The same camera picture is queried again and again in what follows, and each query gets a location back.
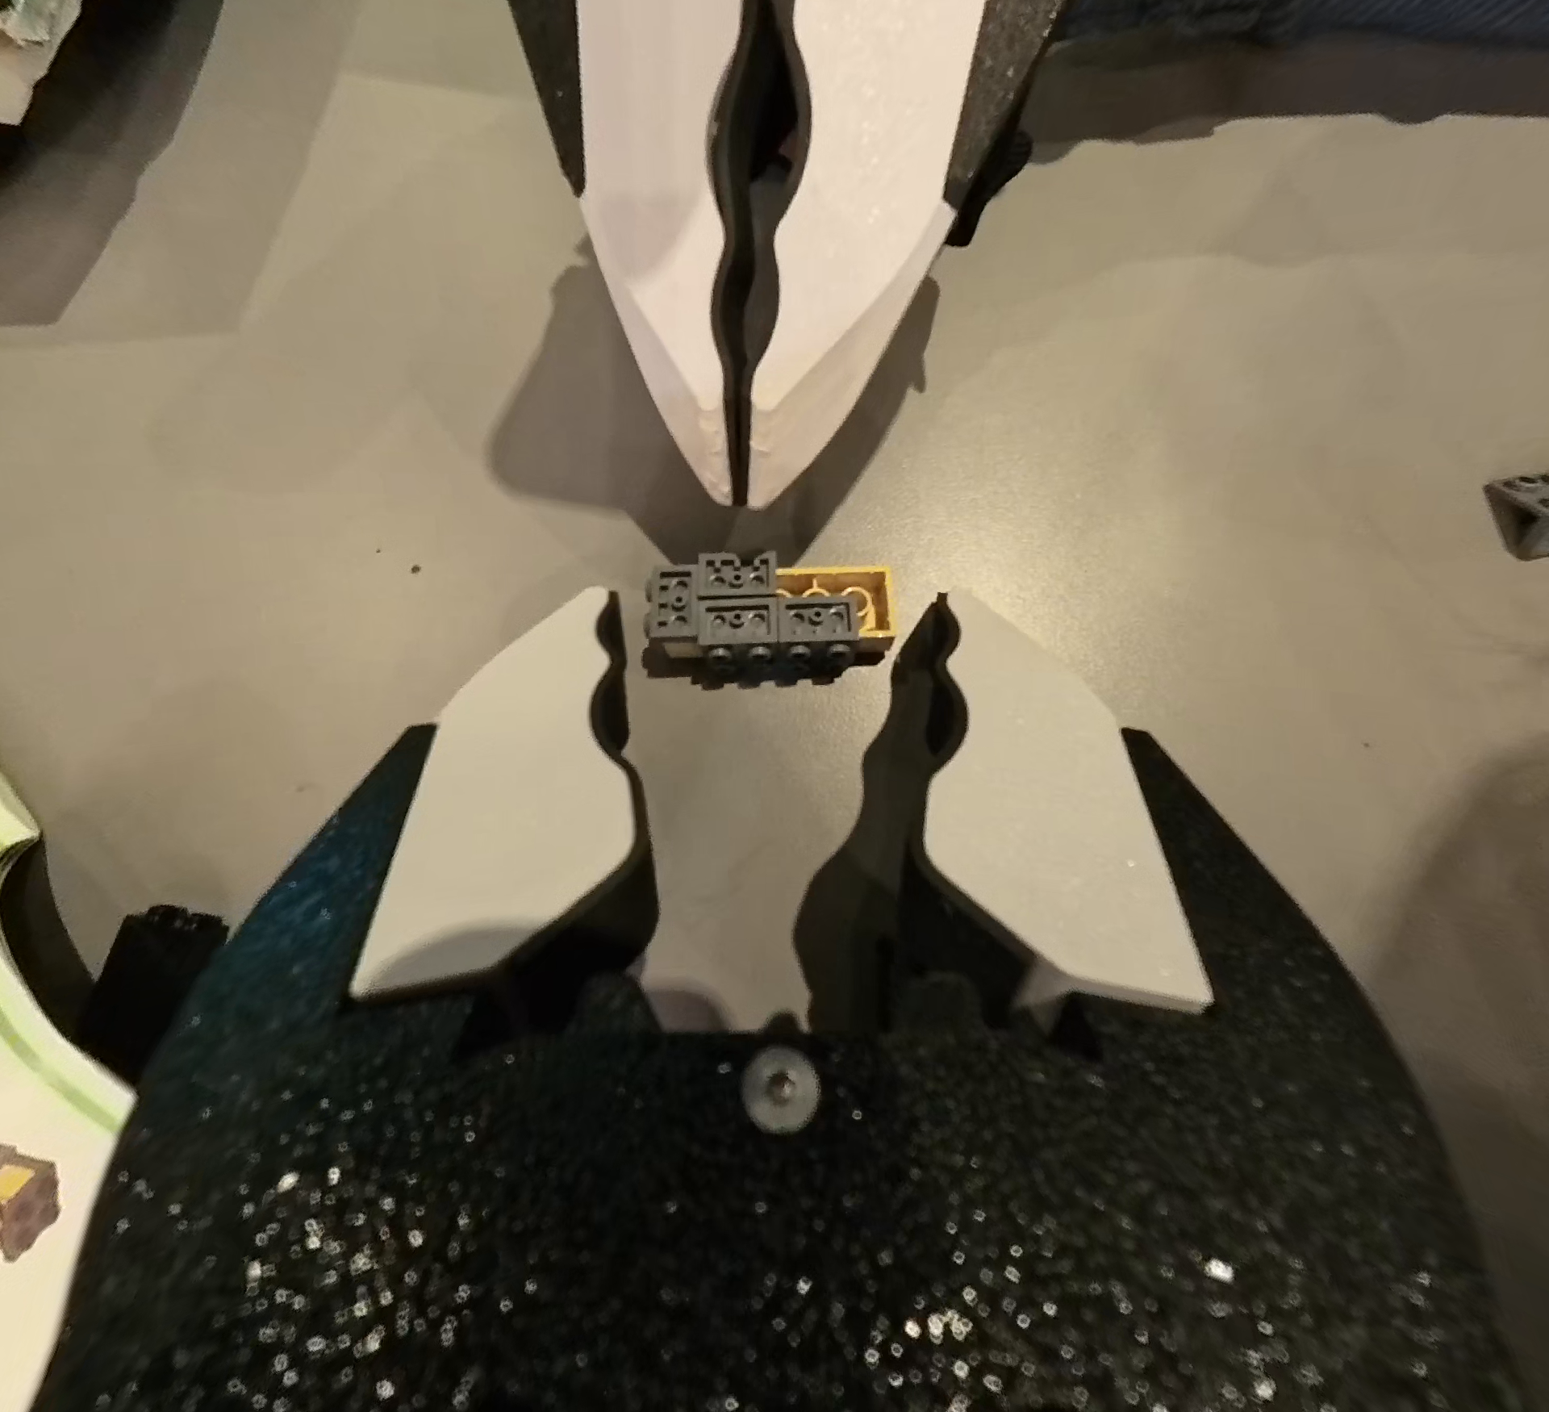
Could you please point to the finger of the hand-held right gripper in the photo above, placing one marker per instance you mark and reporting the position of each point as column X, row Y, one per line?
column 644, row 107
column 880, row 107

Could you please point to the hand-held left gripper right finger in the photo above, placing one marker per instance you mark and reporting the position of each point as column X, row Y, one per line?
column 1056, row 844

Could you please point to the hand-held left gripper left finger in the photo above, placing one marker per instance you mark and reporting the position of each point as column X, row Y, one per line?
column 509, row 818

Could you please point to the dark grey brick yellow tile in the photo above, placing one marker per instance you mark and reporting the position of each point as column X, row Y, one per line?
column 675, row 601

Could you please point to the grey desk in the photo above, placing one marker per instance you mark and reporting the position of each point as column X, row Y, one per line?
column 1213, row 351

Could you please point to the black long brick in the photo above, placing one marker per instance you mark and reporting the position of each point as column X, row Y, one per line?
column 161, row 979

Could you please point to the open instruction booklet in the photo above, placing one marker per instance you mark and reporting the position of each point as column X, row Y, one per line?
column 50, row 1131

